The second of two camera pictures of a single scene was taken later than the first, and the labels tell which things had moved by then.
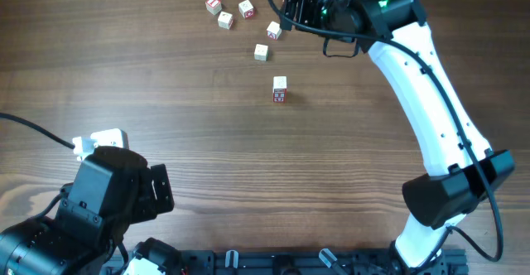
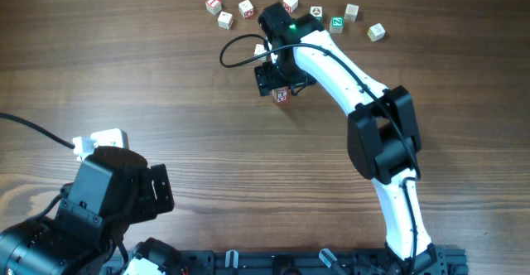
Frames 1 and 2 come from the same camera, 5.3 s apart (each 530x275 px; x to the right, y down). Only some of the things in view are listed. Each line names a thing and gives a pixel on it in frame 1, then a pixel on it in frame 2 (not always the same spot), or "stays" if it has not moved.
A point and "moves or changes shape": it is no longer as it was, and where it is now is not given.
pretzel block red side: (279, 82) moves or changes shape
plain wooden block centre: (261, 52) stays
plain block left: (225, 21) stays
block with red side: (246, 8) stays
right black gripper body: (311, 12) to (278, 75)
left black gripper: (146, 205) stays
